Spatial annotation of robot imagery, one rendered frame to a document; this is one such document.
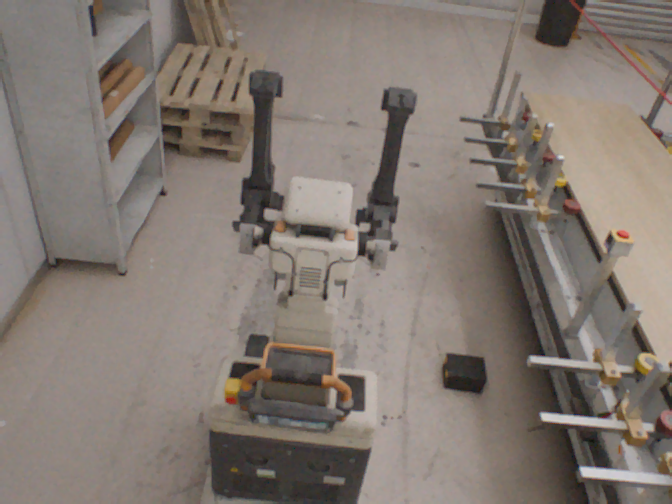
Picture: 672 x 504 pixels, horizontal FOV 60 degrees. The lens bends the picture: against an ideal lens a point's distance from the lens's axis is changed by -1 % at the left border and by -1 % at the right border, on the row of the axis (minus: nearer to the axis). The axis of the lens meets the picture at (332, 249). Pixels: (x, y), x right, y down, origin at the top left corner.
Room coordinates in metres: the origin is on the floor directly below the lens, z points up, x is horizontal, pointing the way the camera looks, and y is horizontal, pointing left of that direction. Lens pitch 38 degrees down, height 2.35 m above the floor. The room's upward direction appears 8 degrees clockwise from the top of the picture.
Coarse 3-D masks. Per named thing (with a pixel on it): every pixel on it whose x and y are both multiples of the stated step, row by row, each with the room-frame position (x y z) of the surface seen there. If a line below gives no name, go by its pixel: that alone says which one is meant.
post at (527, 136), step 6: (534, 114) 2.98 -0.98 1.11; (534, 120) 2.97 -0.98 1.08; (528, 126) 2.97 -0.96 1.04; (534, 126) 2.97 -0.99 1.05; (528, 132) 2.96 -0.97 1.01; (522, 138) 2.99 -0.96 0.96; (528, 138) 2.97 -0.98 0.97; (522, 144) 2.97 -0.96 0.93; (528, 144) 2.96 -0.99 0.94; (522, 150) 2.96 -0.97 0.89; (516, 156) 2.99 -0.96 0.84; (522, 156) 2.97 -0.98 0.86; (510, 174) 2.99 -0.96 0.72; (516, 174) 2.97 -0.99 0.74
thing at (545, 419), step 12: (540, 420) 1.18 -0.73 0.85; (552, 420) 1.17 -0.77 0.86; (564, 420) 1.18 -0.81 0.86; (576, 420) 1.19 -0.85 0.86; (588, 420) 1.19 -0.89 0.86; (600, 420) 1.20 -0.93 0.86; (612, 420) 1.20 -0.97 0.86; (612, 432) 1.18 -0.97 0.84; (624, 432) 1.18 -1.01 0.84; (648, 432) 1.18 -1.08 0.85; (660, 432) 1.18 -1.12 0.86
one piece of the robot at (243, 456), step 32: (224, 384) 1.18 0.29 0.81; (256, 384) 1.20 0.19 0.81; (320, 384) 1.09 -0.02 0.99; (352, 384) 1.25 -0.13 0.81; (224, 416) 1.07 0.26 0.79; (352, 416) 1.12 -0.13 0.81; (224, 448) 1.07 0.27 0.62; (256, 448) 1.07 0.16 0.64; (288, 448) 1.08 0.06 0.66; (320, 448) 1.08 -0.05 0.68; (352, 448) 1.09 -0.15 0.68; (224, 480) 1.07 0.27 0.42; (256, 480) 1.08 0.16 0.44; (288, 480) 1.08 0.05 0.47; (320, 480) 1.08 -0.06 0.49; (352, 480) 1.08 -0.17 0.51
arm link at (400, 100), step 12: (396, 96) 1.75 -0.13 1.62; (408, 96) 1.75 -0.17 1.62; (396, 108) 1.70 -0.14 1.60; (408, 108) 1.70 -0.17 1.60; (396, 120) 1.69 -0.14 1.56; (396, 132) 1.68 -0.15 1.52; (396, 144) 1.68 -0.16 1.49; (384, 156) 1.69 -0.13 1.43; (396, 156) 1.67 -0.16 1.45; (384, 168) 1.67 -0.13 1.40; (396, 168) 1.67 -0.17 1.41; (384, 180) 1.66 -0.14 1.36; (384, 192) 1.65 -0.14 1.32; (372, 204) 1.65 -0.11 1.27; (396, 204) 1.65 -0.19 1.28; (396, 216) 1.63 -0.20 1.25
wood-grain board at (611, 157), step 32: (544, 96) 3.80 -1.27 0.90; (576, 128) 3.35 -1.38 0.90; (608, 128) 3.42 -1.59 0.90; (640, 128) 3.49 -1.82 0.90; (576, 160) 2.92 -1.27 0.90; (608, 160) 2.98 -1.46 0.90; (640, 160) 3.04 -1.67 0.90; (576, 192) 2.57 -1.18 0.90; (608, 192) 2.62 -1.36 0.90; (640, 192) 2.66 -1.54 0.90; (608, 224) 2.31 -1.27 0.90; (640, 224) 2.35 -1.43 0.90; (640, 256) 2.09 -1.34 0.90; (640, 288) 1.86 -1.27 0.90; (640, 320) 1.66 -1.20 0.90
